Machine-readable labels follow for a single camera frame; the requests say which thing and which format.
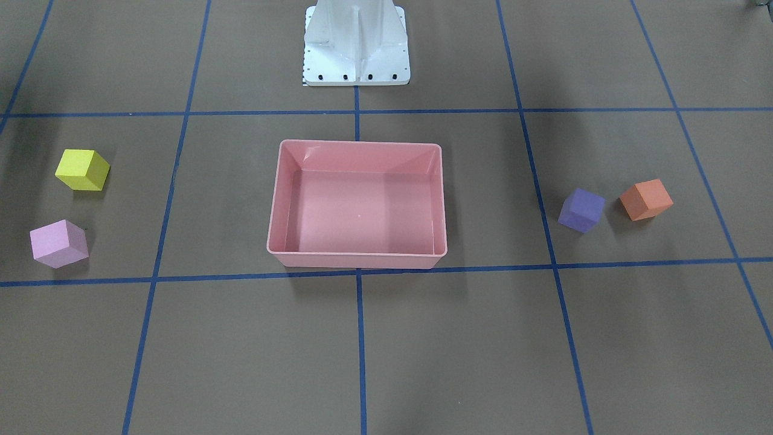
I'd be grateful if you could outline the purple foam block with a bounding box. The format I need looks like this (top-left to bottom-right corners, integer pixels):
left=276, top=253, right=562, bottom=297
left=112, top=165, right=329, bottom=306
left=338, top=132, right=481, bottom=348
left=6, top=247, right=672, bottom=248
left=558, top=188, right=606, bottom=233

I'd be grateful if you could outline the orange foam block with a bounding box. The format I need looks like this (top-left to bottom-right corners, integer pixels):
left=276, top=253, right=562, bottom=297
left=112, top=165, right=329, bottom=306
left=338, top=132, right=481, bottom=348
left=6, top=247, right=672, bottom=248
left=619, top=179, right=674, bottom=221

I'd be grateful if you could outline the yellow foam block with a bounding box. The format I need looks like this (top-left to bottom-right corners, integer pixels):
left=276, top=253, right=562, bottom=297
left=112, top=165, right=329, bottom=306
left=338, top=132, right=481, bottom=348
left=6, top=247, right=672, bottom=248
left=55, top=149, right=111, bottom=191

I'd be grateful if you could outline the pink foam block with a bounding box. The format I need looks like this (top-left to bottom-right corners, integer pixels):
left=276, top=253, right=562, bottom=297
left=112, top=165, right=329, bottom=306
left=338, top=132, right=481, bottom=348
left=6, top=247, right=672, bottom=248
left=30, top=219, right=89, bottom=269

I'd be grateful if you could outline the pink plastic bin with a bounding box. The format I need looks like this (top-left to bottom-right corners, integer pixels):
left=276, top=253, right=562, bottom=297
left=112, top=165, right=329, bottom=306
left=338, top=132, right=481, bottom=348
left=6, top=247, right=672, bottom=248
left=266, top=140, right=448, bottom=269

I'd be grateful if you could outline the blue tape grid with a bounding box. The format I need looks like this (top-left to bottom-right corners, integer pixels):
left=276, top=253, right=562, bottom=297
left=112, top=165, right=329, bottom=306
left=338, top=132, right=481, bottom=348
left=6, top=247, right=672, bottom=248
left=2, top=1, right=771, bottom=434

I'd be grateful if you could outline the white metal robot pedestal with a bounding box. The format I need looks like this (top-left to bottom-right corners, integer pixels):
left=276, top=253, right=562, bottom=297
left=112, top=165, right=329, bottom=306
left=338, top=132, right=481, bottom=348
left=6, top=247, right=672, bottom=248
left=302, top=1, right=411, bottom=86

